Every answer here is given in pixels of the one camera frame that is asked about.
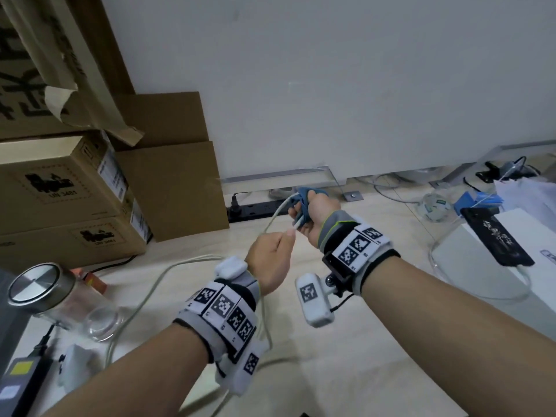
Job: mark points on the person's left hand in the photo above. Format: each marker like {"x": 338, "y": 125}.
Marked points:
{"x": 269, "y": 260}

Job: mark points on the person's right hand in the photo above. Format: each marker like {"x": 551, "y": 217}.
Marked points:
{"x": 319, "y": 217}

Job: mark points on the person's left fingers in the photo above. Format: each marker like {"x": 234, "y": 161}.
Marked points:
{"x": 284, "y": 243}

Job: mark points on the person's right fingers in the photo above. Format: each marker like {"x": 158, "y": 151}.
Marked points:
{"x": 297, "y": 212}

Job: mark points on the person's right forearm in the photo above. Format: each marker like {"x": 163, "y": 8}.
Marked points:
{"x": 456, "y": 334}

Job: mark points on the person's left forearm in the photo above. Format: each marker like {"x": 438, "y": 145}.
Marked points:
{"x": 139, "y": 373}

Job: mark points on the silver metal desk foot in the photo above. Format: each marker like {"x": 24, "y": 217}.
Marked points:
{"x": 295, "y": 174}

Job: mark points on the black power strip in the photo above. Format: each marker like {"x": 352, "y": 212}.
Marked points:
{"x": 254, "y": 210}

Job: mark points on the small metal floor plate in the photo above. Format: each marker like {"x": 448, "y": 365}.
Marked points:
{"x": 352, "y": 196}

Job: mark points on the right wristband with marker tags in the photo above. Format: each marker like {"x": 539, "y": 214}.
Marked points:
{"x": 356, "y": 247}

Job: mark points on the wristband with marker tags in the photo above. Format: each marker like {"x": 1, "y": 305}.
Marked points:
{"x": 226, "y": 312}
{"x": 356, "y": 247}

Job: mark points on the left wristband with marker tags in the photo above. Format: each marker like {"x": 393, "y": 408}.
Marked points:
{"x": 226, "y": 312}

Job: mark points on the plain brown cardboard box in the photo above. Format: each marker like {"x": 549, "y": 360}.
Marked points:
{"x": 173, "y": 191}

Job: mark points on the clear plastic tape roll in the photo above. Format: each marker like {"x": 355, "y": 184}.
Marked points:
{"x": 434, "y": 207}

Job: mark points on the flat brown cardboard sheet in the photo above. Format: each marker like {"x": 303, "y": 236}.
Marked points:
{"x": 169, "y": 119}

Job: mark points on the blue small box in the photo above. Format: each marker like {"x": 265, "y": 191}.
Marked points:
{"x": 471, "y": 201}

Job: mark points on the small red packet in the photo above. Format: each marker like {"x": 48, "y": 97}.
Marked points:
{"x": 93, "y": 280}

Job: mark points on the white flat box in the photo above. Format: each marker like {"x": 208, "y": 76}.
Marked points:
{"x": 486, "y": 264}

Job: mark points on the black smartphone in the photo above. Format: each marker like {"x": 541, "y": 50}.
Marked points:
{"x": 495, "y": 236}

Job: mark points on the black clamp device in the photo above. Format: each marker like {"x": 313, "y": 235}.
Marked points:
{"x": 495, "y": 172}

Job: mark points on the labelled cardboard box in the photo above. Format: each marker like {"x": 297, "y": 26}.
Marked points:
{"x": 78, "y": 243}
{"x": 56, "y": 182}

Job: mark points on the white plastic bag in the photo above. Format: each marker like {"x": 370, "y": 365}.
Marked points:
{"x": 530, "y": 199}

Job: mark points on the glass jar with metal lid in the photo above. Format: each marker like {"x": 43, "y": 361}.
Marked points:
{"x": 52, "y": 295}

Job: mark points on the white charger plug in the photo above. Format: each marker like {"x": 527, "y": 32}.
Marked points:
{"x": 74, "y": 364}

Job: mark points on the black power adapter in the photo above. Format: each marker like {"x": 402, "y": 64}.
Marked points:
{"x": 21, "y": 382}

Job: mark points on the large printed cardboard box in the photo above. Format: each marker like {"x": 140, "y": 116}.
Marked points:
{"x": 39, "y": 60}

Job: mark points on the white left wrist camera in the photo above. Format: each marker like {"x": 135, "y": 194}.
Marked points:
{"x": 230, "y": 268}

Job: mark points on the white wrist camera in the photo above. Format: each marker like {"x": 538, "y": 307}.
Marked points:
{"x": 230, "y": 268}
{"x": 313, "y": 299}

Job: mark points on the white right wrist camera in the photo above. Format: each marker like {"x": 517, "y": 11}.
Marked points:
{"x": 313, "y": 299}

